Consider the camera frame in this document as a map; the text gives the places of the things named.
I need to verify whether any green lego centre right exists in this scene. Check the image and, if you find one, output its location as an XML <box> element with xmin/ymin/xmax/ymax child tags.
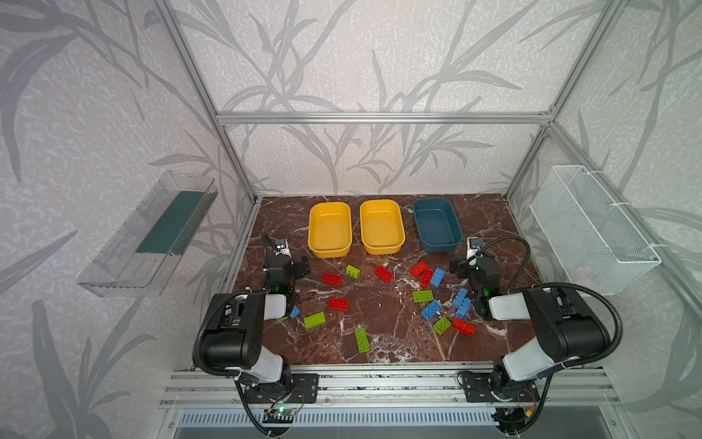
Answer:
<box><xmin>412</xmin><ymin>290</ymin><xmax>434</xmax><ymax>304</ymax></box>

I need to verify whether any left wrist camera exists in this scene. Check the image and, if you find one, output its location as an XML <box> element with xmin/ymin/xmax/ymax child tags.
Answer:
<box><xmin>273</xmin><ymin>239</ymin><xmax>292</xmax><ymax>257</ymax></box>

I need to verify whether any white wire mesh basket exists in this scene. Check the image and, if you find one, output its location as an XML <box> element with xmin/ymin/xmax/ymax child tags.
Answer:
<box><xmin>530</xmin><ymin>165</ymin><xmax>662</xmax><ymax>296</ymax></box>

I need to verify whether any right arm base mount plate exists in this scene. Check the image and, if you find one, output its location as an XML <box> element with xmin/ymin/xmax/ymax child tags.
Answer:
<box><xmin>456</xmin><ymin>371</ymin><xmax>540</xmax><ymax>404</ymax></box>

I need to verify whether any aluminium front rail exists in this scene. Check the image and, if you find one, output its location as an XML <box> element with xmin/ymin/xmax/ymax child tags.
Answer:
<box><xmin>158</xmin><ymin>362</ymin><xmax>622</xmax><ymax>409</ymax></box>

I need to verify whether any yellow plastic bin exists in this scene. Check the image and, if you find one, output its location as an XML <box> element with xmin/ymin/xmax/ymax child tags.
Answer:
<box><xmin>308</xmin><ymin>202</ymin><xmax>353</xmax><ymax>259</ymax></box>
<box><xmin>359</xmin><ymin>199</ymin><xmax>406</xmax><ymax>255</ymax></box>

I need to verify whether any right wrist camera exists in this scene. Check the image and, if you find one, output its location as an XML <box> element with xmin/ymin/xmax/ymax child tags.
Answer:
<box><xmin>466</xmin><ymin>237</ymin><xmax>484</xmax><ymax>259</ymax></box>

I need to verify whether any small green lego near bins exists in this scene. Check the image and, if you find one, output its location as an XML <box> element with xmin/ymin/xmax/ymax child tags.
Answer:
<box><xmin>346</xmin><ymin>265</ymin><xmax>361</xmax><ymax>279</ymax></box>

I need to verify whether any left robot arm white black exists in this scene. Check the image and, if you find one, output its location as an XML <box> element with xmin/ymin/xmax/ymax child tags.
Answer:
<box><xmin>192</xmin><ymin>254</ymin><xmax>311</xmax><ymax>391</ymax></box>

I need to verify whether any middle yellow plastic bin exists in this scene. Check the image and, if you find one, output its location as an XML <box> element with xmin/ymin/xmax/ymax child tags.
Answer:
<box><xmin>359</xmin><ymin>199</ymin><xmax>406</xmax><ymax>255</ymax></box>

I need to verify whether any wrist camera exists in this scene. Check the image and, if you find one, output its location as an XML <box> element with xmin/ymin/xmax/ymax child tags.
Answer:
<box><xmin>466</xmin><ymin>237</ymin><xmax>484</xmax><ymax>259</ymax></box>
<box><xmin>273</xmin><ymin>239</ymin><xmax>292</xmax><ymax>257</ymax></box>

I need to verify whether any green circuit board with wires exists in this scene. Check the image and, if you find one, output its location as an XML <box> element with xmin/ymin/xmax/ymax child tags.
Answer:
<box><xmin>261</xmin><ymin>407</ymin><xmax>301</xmax><ymax>425</ymax></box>

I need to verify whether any green lego front right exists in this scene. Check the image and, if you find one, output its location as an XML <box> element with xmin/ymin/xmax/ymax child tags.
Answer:
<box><xmin>433</xmin><ymin>318</ymin><xmax>453</xmax><ymax>336</ymax></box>

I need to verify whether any clear plastic wall tray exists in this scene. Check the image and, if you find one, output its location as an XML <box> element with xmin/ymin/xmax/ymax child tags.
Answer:
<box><xmin>77</xmin><ymin>171</ymin><xmax>219</xmax><ymax>298</ymax></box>

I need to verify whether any right wiring connector bundle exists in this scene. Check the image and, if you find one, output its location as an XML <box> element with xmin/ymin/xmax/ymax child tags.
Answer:
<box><xmin>492</xmin><ymin>406</ymin><xmax>541</xmax><ymax>437</ymax></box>

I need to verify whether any dark teal plastic bin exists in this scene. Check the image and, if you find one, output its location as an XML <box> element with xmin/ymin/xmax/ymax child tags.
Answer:
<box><xmin>413</xmin><ymin>198</ymin><xmax>464</xmax><ymax>254</ymax></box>

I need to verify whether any long green lego front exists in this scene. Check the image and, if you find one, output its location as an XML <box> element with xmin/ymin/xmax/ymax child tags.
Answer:
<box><xmin>355</xmin><ymin>329</ymin><xmax>370</xmax><ymax>354</ymax></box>

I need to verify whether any left yellow plastic bin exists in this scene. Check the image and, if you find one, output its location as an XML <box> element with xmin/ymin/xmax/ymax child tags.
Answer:
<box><xmin>308</xmin><ymin>202</ymin><xmax>353</xmax><ymax>259</ymax></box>

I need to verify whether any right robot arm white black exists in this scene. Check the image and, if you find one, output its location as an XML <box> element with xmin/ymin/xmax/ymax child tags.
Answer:
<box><xmin>450</xmin><ymin>254</ymin><xmax>623</xmax><ymax>398</ymax></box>

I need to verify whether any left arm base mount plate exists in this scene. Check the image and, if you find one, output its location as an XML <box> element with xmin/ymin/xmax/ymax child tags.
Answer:
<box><xmin>244</xmin><ymin>373</ymin><xmax>320</xmax><ymax>404</ymax></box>

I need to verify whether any green lego front left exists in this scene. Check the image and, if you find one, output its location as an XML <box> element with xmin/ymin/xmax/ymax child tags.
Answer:
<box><xmin>303</xmin><ymin>312</ymin><xmax>327</xmax><ymax>330</ymax></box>

